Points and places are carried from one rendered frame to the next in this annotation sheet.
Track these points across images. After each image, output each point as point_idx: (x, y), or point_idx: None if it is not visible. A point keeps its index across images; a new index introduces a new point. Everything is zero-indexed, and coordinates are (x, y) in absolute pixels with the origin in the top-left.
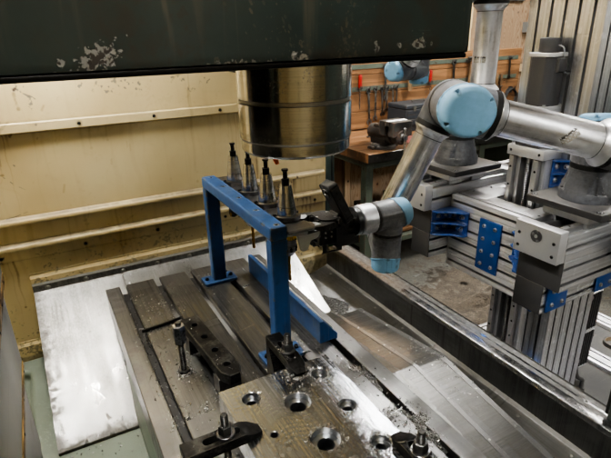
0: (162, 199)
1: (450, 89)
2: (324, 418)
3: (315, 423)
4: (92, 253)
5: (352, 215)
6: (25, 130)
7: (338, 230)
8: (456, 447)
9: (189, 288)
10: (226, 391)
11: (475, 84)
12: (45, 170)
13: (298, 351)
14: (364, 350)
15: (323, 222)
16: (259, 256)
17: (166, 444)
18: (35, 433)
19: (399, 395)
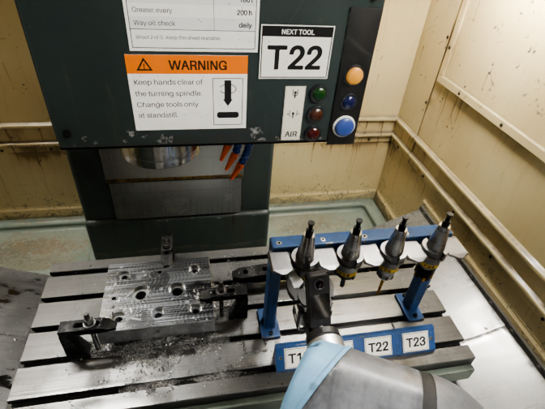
0: (505, 238)
1: (340, 347)
2: (155, 296)
3: (154, 291)
4: (451, 222)
5: (309, 323)
6: (474, 106)
7: (298, 313)
8: (113, 398)
9: (393, 284)
10: (208, 260)
11: (319, 378)
12: (468, 143)
13: (264, 333)
14: (249, 388)
15: (298, 290)
16: (466, 355)
17: (212, 252)
18: (231, 202)
19: (181, 387)
